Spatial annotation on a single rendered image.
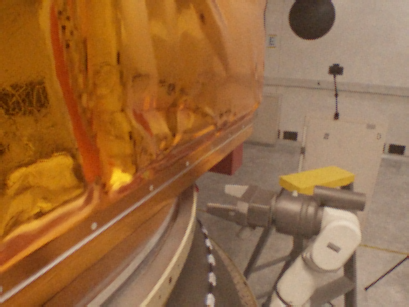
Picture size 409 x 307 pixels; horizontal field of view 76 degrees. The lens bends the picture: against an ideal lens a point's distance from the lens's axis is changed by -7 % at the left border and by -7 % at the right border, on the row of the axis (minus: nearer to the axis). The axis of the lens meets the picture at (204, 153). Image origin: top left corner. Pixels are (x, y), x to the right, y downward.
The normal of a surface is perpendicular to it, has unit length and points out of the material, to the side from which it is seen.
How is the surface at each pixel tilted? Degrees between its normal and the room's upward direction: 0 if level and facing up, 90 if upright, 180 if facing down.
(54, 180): 92
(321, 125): 90
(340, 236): 87
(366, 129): 90
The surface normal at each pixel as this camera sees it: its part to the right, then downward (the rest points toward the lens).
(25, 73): 0.93, 0.12
